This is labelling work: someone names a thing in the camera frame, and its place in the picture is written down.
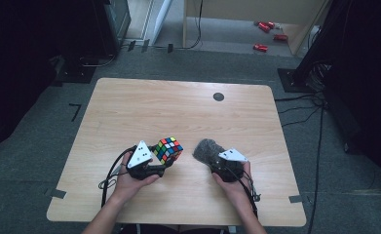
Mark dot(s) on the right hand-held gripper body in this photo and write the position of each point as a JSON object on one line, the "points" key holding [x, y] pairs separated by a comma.
{"points": [[232, 156]]}

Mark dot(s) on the black floor tape strip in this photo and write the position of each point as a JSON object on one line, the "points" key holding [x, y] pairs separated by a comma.
{"points": [[145, 46], [131, 45], [170, 48]]}

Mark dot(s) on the grey floor tape strip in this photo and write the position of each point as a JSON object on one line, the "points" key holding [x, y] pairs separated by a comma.
{"points": [[56, 193], [296, 198]]}

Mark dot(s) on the person's left hand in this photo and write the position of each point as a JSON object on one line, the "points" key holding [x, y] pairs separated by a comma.
{"points": [[128, 185]]}

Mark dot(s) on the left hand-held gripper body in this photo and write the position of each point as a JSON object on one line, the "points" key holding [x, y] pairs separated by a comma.
{"points": [[141, 159]]}

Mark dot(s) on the person's right hand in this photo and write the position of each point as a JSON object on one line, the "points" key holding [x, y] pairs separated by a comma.
{"points": [[236, 190]]}

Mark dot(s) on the black floor tape corner mark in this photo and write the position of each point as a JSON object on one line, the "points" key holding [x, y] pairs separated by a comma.
{"points": [[76, 110]]}

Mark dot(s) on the multicoloured puzzle cube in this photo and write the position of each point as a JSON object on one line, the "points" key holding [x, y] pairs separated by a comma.
{"points": [[168, 149]]}

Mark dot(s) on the black stand base plate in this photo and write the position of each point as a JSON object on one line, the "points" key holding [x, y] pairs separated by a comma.
{"points": [[292, 81], [76, 73]]}

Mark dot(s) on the grey fuzzy cloth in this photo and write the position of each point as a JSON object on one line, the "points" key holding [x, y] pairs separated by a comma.
{"points": [[207, 151]]}

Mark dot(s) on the black cabinet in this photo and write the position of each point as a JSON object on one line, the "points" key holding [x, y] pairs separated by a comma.
{"points": [[113, 26]]}

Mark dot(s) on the red can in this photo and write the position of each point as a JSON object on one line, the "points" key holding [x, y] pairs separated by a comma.
{"points": [[280, 37], [260, 47], [271, 25], [264, 27]]}

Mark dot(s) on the white panel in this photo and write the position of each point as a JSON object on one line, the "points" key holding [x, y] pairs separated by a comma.
{"points": [[162, 19]]}

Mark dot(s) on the dark round table grommet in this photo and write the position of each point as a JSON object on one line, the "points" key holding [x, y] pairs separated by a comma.
{"points": [[218, 97]]}

